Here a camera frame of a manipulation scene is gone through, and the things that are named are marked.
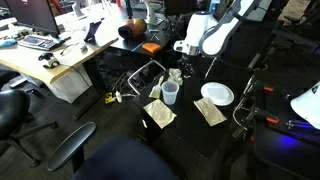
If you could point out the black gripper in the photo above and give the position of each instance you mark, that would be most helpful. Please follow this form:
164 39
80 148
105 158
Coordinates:
188 61

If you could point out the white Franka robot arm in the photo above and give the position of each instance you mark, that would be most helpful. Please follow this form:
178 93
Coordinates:
216 36

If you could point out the small crumpled brown napkin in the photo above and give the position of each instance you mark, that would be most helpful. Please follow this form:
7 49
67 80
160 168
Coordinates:
175 76

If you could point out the white rod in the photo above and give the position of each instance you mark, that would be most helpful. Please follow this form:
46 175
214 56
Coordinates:
210 68

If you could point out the clear plastic cup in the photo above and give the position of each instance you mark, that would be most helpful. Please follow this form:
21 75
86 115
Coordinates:
170 93

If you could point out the white round plate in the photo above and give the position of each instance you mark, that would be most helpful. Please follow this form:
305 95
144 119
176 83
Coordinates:
217 94

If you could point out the folded brown paper napkin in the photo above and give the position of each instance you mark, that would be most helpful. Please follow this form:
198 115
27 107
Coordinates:
210 111

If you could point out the orange sponge block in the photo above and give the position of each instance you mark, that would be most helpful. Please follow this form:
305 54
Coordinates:
151 47

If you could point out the large flat brown paper napkin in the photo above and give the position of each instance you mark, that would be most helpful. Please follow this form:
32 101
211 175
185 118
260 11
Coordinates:
160 113

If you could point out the dark office desk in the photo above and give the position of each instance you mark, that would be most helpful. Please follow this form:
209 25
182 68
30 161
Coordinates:
133 45

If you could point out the black monitor with stand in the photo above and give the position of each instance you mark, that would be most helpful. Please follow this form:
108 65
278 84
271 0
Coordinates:
178 6

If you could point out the black side table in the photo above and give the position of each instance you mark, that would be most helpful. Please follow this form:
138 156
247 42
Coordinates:
151 131

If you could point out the brown orange round object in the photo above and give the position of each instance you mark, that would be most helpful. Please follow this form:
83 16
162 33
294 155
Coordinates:
133 28

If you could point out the white monitor stand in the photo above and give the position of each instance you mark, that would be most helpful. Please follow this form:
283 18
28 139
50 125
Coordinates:
151 11

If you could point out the white power plug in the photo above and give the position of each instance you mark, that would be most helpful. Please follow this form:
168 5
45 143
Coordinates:
118 96

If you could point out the dark tablet stand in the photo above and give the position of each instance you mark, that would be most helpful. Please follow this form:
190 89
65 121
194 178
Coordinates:
92 30

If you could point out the dark blue office chair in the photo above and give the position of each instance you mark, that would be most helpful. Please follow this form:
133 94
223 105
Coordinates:
123 160

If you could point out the black mesh office chairs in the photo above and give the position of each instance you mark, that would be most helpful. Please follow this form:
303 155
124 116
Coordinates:
293 30

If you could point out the white lamp stand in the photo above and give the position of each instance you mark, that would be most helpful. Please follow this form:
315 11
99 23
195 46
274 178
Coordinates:
78 8

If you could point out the black robot stand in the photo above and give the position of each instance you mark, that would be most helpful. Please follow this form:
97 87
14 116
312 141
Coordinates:
283 160

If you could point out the black and white controller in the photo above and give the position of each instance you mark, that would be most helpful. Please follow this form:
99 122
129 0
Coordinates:
49 60

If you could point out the black computer keyboard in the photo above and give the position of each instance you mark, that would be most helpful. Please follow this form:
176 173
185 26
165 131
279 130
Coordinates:
38 42

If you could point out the wooden office desk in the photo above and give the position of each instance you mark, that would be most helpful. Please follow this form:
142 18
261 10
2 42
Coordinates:
26 63

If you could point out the black computer monitor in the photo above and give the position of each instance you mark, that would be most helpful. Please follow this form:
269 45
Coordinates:
33 15

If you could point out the white desk clutter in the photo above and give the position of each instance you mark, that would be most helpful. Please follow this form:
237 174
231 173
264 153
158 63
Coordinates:
21 30

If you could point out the black office chair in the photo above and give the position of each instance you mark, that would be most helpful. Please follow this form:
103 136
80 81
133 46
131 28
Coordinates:
11 111

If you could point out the light blue object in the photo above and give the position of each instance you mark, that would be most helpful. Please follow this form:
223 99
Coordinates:
7 42

